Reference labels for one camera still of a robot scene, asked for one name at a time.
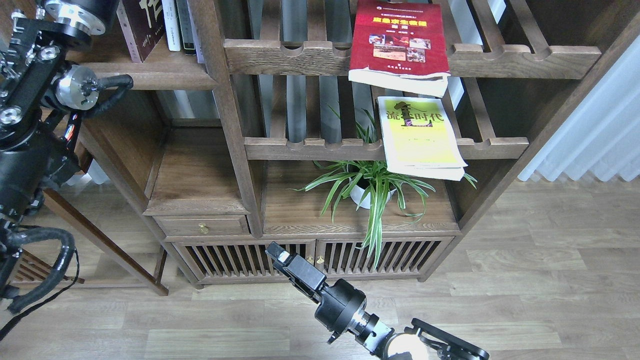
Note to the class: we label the white upright book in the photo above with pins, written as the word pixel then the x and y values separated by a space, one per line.
pixel 171 23

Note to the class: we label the dark wooden bookshelf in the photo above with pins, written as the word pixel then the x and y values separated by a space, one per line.
pixel 229 142

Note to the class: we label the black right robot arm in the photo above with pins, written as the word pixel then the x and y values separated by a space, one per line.
pixel 385 343

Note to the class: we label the dark upright book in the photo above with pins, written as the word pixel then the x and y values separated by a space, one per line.
pixel 186 29

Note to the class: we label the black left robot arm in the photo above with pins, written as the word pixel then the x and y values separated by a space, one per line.
pixel 44 98

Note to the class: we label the white plant pot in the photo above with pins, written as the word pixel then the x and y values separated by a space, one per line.
pixel 363 194

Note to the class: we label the maroon book white characters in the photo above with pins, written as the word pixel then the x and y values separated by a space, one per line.
pixel 142 25

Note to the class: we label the red book with photos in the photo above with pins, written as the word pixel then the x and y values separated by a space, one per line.
pixel 400 46

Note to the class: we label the white curtain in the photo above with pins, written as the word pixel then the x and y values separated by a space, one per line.
pixel 600 140

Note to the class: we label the yellow green book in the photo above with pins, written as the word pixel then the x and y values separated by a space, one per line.
pixel 419 139

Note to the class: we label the green spider plant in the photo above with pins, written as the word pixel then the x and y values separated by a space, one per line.
pixel 377 183

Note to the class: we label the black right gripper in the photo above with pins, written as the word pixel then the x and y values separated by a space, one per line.
pixel 341 307

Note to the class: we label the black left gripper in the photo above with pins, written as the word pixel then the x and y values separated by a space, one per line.
pixel 93 17

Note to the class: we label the pale upright book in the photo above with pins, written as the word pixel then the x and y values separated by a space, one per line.
pixel 197 41

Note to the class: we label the brass drawer knob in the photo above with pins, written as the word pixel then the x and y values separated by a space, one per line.
pixel 203 228

